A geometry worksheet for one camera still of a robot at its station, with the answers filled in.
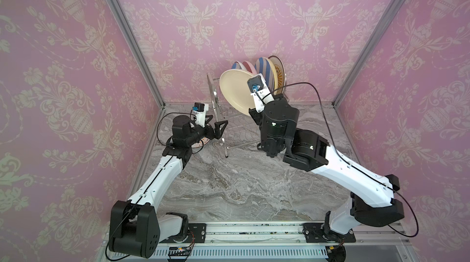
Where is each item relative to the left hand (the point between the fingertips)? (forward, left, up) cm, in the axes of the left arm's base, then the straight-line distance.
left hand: (220, 120), depth 78 cm
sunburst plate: (-9, +5, -1) cm, 11 cm away
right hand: (-9, -18, +24) cm, 31 cm away
